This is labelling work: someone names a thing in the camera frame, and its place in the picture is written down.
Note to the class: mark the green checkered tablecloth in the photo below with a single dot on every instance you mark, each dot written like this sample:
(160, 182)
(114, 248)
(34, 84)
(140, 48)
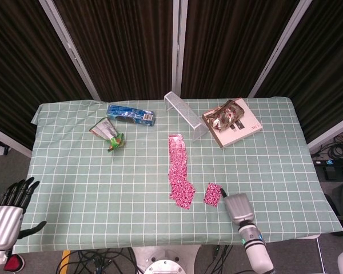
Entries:
(103, 185)

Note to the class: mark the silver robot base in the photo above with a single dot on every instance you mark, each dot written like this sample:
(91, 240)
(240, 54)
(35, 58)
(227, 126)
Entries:
(165, 259)

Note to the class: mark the pink wrapper square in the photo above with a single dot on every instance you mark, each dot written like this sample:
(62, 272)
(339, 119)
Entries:
(212, 194)

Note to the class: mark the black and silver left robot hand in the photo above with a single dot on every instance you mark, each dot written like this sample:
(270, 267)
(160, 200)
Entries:
(3, 225)

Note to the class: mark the clear plastic stand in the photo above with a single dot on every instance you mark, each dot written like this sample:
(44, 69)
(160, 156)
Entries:
(188, 114)

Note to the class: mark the gold snack bag red lips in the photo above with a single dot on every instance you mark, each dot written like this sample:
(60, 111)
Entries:
(223, 117)

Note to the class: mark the crumpled green snack bag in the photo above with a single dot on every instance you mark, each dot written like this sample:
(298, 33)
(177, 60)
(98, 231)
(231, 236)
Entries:
(105, 129)

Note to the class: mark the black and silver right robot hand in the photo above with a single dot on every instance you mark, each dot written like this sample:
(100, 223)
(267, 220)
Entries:
(240, 208)

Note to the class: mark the blue cookie box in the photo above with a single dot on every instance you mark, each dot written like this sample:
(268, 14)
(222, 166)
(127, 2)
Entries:
(131, 115)

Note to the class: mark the flat white cardboard box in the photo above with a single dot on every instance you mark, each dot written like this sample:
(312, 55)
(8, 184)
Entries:
(243, 132)

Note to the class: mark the dark ribbed partition panel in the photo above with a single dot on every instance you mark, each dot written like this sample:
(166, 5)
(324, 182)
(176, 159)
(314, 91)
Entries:
(120, 48)
(23, 71)
(231, 45)
(323, 71)

